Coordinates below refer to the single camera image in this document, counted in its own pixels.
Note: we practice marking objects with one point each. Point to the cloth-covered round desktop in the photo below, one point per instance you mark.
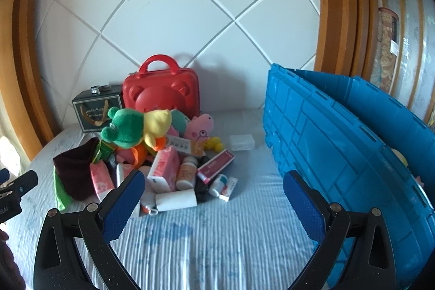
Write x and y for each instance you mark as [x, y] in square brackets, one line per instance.
[204, 242]

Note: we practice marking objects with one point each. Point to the white paper roll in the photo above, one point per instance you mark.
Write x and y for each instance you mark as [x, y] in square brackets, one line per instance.
[176, 200]

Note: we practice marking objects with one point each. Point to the dark green gift box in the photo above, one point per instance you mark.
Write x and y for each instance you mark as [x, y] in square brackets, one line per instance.
[88, 106]

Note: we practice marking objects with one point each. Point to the pink pig plush toy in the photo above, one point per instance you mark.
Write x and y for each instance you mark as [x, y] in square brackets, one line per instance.
[197, 128]

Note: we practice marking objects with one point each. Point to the small silver metal object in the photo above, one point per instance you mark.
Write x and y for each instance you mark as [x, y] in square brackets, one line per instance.
[98, 90]

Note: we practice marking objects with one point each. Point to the blue plastic crate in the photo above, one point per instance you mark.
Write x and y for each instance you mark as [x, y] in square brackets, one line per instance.
[340, 147]

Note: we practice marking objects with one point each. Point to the white printed medicine box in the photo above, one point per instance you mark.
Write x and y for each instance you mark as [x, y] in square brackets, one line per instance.
[180, 144]

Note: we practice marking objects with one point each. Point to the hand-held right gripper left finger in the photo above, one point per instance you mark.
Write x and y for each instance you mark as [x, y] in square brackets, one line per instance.
[122, 205]

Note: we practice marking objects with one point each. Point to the green frog plush toy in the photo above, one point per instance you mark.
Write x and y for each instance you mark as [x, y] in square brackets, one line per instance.
[125, 127]

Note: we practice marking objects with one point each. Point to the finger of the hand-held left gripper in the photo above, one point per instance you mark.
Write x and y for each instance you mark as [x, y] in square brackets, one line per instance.
[23, 181]
[3, 175]

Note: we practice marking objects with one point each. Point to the small pink tissue pack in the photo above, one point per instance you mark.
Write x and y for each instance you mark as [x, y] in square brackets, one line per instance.
[102, 179]

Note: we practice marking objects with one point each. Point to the red bear-face carry case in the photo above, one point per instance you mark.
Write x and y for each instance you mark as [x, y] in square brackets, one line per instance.
[159, 89]

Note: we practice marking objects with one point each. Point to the pale yellow-green plush toy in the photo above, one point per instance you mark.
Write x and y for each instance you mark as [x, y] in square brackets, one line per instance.
[400, 157]

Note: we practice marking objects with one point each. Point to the orange plush toy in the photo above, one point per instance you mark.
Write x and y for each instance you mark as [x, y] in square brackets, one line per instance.
[139, 155]

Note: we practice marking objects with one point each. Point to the large pink tissue pack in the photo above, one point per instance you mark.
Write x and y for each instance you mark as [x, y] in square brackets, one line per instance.
[163, 167]

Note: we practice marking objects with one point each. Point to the rolled patterned carpet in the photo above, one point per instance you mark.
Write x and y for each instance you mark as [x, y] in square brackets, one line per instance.
[385, 48]

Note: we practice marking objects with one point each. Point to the green cloth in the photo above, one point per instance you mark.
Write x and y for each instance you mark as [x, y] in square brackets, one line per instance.
[61, 195]

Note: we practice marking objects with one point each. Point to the person's left forearm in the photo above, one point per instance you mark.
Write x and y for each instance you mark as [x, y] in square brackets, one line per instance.
[6, 256]

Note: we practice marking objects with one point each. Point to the brown medicine bottle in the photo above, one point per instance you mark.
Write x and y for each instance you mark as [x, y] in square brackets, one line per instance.
[186, 174]

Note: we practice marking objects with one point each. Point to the long dark red box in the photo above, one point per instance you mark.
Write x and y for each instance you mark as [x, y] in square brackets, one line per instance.
[215, 164]

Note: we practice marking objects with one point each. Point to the dark brown cloth bag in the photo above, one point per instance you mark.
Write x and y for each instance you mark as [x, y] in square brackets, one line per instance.
[74, 171]

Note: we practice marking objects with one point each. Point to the white pink packet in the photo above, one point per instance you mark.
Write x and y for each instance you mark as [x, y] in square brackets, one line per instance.
[123, 174]

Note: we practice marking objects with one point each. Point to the white red medicine box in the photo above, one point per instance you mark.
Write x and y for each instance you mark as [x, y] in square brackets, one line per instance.
[229, 189]

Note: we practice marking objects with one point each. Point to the wooden frosted glass partition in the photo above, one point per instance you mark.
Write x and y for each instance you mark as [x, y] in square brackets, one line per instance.
[413, 38]

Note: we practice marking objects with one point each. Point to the wooden door frame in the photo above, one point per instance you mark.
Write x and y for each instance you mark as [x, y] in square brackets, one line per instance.
[340, 4]

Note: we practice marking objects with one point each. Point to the small white bottle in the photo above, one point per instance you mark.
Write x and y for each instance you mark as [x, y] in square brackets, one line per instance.
[148, 203]

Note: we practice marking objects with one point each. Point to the curved wooden frame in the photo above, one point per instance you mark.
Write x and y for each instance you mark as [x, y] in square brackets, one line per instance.
[27, 55]

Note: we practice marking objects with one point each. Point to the white plastic box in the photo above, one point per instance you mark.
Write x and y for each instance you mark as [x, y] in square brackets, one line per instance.
[242, 142]

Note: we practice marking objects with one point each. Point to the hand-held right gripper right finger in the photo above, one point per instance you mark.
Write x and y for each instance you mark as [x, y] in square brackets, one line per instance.
[306, 205]

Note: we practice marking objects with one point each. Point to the white bottle teal cap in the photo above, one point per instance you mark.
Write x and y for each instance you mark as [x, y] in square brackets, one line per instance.
[217, 185]

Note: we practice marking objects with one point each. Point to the teal plush toy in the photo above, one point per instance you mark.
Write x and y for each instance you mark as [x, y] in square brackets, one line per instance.
[178, 120]

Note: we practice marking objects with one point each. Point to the black object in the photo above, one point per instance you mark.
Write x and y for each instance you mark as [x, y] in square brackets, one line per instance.
[202, 191]

